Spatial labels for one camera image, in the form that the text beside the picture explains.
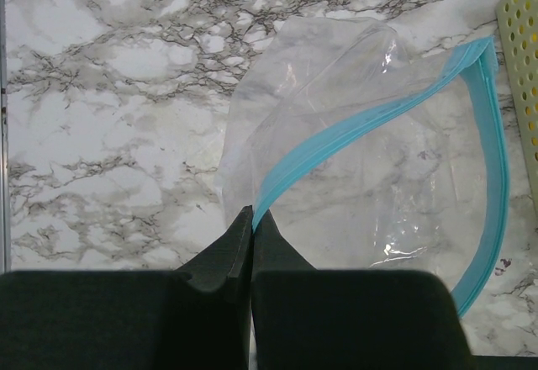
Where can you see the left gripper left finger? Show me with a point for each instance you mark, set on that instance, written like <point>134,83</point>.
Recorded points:
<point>194,317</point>

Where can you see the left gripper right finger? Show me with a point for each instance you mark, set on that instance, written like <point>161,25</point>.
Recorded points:
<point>306,318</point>

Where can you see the clear zip top bag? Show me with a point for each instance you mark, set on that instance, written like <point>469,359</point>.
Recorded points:
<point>369,159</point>

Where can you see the pale green plastic basket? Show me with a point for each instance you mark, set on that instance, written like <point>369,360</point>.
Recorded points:
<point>517,23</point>

